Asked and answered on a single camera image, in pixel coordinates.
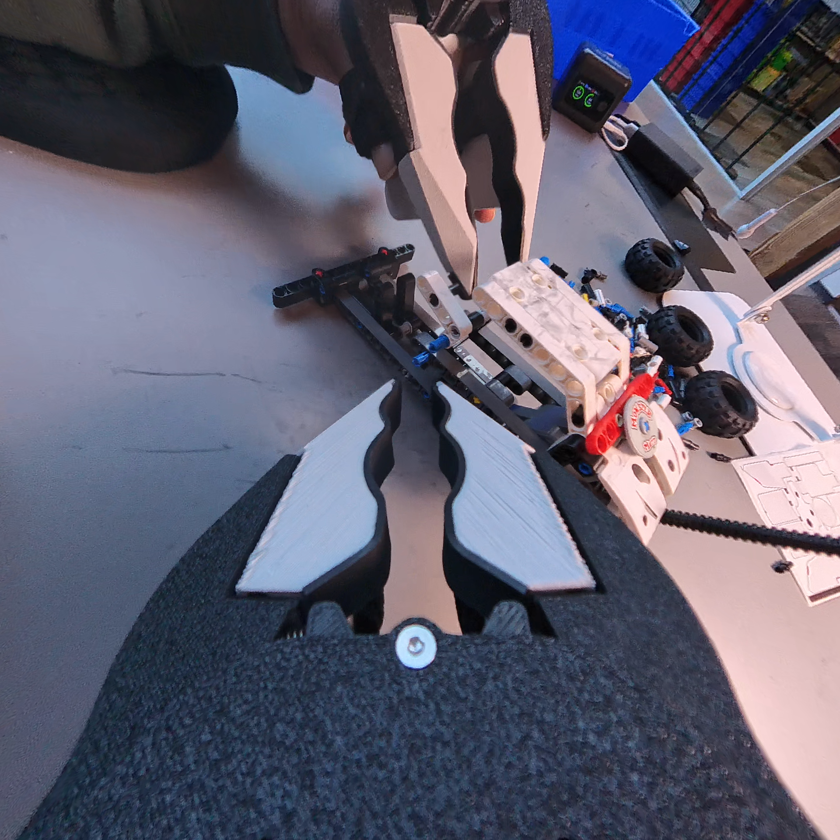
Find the white brick toy truck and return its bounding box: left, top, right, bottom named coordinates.
left=272, top=243, right=691, bottom=546

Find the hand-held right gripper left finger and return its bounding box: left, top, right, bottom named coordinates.
left=235, top=379, right=403, bottom=597

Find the black chair armrest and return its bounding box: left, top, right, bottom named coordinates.
left=0, top=36, right=238, bottom=175

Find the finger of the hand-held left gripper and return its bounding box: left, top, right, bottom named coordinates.
left=388, top=21, right=480, bottom=298
left=492, top=31, right=549, bottom=265

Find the black power adapter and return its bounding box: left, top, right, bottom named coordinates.
left=620, top=121, right=704, bottom=198

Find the pile of small brick parts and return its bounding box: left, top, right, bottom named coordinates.
left=551, top=262, right=736, bottom=460

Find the grey desk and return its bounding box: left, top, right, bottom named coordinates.
left=0, top=66, right=840, bottom=840

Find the black ridged rod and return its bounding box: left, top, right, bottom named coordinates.
left=659, top=508, right=840, bottom=559

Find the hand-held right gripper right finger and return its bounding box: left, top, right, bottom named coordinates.
left=433, top=382, right=598, bottom=595

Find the blue plastic bin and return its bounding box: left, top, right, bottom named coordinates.
left=548, top=0, right=700, bottom=102

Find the white booklet stand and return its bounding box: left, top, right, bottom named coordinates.
left=659, top=249, right=840, bottom=457

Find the white sticker sheet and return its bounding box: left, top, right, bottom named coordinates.
left=730, top=441, right=840, bottom=608

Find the black power bank with screen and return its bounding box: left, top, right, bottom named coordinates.
left=551, top=41, right=634, bottom=134

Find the storage shelf with bins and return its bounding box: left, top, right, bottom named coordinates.
left=656, top=0, right=840, bottom=198

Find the person's left forearm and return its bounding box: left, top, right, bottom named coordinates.
left=0, top=0, right=316, bottom=93

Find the black toy tyre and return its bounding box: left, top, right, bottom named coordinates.
left=646, top=304, right=714, bottom=368
left=623, top=238, right=685, bottom=294
left=682, top=369, right=760, bottom=439

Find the white cable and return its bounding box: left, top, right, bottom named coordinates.
left=600, top=115, right=647, bottom=153

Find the person's left hand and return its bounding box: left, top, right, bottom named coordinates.
left=281, top=0, right=401, bottom=181

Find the black desk mat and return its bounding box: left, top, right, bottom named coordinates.
left=610, top=144, right=739, bottom=277

